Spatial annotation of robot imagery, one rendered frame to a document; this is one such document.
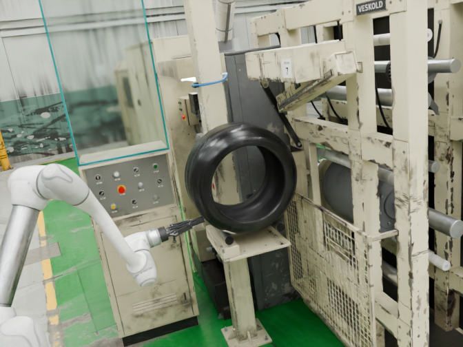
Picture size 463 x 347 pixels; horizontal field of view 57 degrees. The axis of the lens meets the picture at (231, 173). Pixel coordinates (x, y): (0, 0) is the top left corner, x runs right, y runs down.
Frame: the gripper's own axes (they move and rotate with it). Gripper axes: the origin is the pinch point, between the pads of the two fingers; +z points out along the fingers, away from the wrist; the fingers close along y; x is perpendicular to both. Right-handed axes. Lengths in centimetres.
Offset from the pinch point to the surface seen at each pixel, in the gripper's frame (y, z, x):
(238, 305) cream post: 26, 12, 73
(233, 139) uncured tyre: -11.4, 26.5, -37.3
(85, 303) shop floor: 132, -92, 88
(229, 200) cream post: 25.9, 24.3, 5.1
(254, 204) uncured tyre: 14.6, 35.5, 8.4
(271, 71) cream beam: -11, 53, -63
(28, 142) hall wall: 864, -217, 26
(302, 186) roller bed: 19, 67, 10
